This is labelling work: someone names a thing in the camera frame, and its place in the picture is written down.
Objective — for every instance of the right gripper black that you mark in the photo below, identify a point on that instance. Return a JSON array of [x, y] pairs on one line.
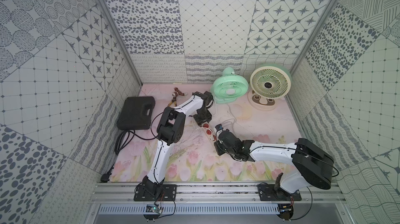
[[217, 145]]

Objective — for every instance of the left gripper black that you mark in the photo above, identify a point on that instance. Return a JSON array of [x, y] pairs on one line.
[[202, 119]]

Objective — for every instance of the cream power strip red sockets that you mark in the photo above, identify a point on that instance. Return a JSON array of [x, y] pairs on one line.
[[210, 134]]

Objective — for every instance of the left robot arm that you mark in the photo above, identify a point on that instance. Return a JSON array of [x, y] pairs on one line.
[[170, 130]]

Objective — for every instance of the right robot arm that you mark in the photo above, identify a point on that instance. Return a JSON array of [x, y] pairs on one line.
[[313, 166]]

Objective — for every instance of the mint green desk fan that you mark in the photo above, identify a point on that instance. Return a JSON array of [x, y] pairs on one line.
[[227, 88]]

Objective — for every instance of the cream round desk fan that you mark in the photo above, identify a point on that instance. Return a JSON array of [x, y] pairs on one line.
[[270, 83]]

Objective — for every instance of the black plastic tool case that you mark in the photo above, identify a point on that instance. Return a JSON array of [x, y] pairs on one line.
[[136, 113]]

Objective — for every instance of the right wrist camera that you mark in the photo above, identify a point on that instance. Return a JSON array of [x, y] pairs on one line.
[[219, 127]]

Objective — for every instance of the yellow handled pliers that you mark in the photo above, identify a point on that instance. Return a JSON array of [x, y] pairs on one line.
[[176, 93]]

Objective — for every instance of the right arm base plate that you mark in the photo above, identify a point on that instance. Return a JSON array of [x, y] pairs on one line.
[[267, 192]]

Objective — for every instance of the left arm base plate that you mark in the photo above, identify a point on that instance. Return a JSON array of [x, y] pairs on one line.
[[147, 193]]

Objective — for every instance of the aluminium rail frame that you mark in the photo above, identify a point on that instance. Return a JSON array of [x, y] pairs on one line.
[[212, 192]]

